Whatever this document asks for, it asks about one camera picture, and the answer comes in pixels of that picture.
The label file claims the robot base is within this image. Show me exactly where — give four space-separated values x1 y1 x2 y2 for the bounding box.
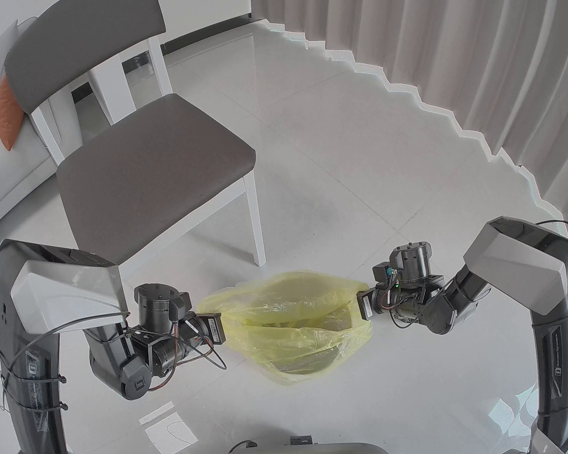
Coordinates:
229 435 384 454

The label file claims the orange cushion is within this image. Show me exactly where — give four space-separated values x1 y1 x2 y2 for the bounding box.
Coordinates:
0 75 25 152

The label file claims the white trash bin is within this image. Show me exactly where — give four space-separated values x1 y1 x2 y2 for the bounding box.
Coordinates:
244 275 359 380

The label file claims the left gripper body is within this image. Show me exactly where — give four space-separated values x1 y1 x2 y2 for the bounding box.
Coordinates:
173 312 226 353

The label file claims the pale grey curtain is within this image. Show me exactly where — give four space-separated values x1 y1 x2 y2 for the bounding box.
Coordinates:
248 0 568 254

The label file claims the pale grey sofa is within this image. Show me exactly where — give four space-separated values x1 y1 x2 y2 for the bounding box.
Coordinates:
0 17 63 241

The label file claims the yellow plastic bag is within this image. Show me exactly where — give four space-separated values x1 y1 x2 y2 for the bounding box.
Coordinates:
196 270 375 387

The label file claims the grey and white chair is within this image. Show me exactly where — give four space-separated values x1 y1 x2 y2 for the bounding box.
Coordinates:
4 0 267 268

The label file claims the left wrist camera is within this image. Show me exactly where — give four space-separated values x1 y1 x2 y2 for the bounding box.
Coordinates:
169 291 193 323

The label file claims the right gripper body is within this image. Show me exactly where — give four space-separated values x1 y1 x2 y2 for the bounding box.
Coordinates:
356 286 409 323

